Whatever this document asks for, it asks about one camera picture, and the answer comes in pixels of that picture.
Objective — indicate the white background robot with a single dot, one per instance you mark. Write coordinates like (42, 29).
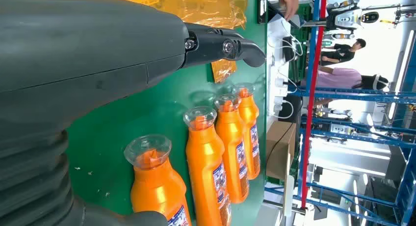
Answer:
(346, 20)

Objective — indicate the brown cardboard box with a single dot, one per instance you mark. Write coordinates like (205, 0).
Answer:
(279, 153)

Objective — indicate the yellow plastic mat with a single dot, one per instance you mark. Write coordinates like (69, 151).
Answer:
(201, 7)

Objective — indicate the black tablet on stand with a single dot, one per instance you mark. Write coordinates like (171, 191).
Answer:
(262, 7)

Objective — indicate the green top table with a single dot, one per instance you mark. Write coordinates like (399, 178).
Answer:
(107, 127)

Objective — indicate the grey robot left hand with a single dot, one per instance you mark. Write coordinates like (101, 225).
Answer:
(81, 49)

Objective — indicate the orange detergent bottle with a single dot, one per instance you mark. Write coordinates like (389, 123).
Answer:
(203, 163)
(248, 117)
(229, 137)
(156, 192)

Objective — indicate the blue metal rack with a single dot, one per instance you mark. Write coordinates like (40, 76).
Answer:
(357, 95)

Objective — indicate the white charger plug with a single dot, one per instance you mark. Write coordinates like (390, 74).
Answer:
(278, 108)
(280, 82)
(278, 100)

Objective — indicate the white table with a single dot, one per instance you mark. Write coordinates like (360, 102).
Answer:
(274, 39)

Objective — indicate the white power strip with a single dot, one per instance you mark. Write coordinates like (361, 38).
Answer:
(273, 72)

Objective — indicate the person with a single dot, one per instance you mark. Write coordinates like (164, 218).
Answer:
(341, 52)
(341, 78)

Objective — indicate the red rack post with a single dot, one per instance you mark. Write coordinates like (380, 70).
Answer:
(312, 88)

